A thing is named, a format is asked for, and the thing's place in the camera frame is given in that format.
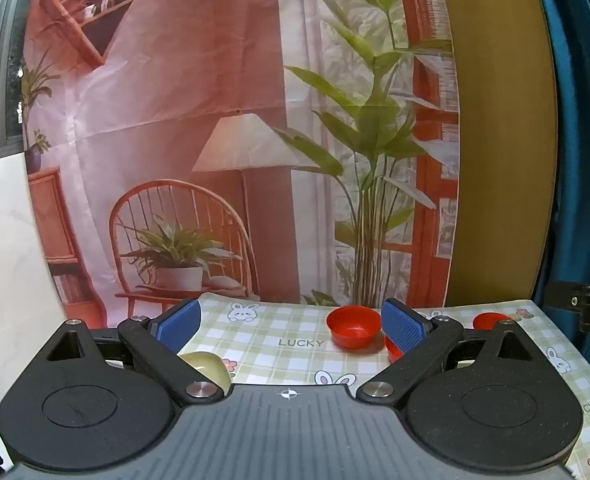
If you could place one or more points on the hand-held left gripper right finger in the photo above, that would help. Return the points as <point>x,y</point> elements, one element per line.
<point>400,327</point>

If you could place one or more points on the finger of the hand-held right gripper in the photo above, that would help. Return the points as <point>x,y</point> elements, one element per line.
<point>562,296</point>

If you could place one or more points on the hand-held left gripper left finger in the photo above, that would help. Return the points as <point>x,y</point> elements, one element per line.
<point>181,324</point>

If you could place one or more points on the red plastic bowl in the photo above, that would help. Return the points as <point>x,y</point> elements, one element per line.
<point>487,321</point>
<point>352,327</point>
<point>391,352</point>

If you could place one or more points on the cream plastic bowl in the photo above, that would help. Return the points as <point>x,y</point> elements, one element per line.
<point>207,365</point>

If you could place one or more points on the checked rabbit print tablecloth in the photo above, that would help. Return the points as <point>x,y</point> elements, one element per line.
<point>275,330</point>

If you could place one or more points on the teal curtain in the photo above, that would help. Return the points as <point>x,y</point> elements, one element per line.
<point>585,135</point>

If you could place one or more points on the brown wooden board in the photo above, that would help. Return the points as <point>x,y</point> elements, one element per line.
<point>500,135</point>

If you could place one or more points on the printed room scene backdrop cloth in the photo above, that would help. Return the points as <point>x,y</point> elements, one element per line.
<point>200,85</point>

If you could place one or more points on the grey window frame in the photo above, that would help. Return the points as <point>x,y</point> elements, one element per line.
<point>0,35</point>

